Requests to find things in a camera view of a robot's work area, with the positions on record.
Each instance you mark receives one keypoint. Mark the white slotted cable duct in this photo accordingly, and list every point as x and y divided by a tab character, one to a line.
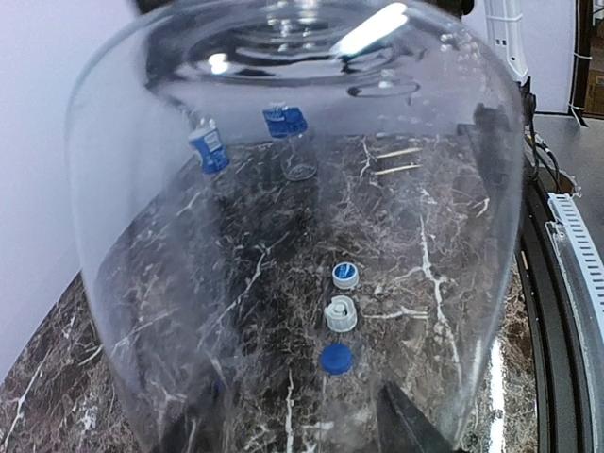
576	254

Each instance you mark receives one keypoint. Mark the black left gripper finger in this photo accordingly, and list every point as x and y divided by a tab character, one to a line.
402	427

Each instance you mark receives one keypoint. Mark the blue label Pocari Sweat bottle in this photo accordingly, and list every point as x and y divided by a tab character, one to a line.
207	141

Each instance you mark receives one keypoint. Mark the clear bottle white cap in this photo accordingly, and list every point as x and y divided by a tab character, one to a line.
208	291

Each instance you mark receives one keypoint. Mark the Pepsi bottle with blue cap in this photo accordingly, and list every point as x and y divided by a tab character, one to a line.
294	140

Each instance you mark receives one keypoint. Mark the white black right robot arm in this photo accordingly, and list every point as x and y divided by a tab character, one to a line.
503	34

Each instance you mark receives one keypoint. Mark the black curved front rail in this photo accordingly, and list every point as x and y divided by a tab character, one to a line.
562	402

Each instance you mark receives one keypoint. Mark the blue Pepsi bottle cap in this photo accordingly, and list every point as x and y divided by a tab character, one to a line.
336	359

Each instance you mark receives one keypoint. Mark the white flip bottle cap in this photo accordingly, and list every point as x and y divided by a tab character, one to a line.
341	314

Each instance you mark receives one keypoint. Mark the blue white bottle cap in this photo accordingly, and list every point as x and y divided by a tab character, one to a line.
345	275

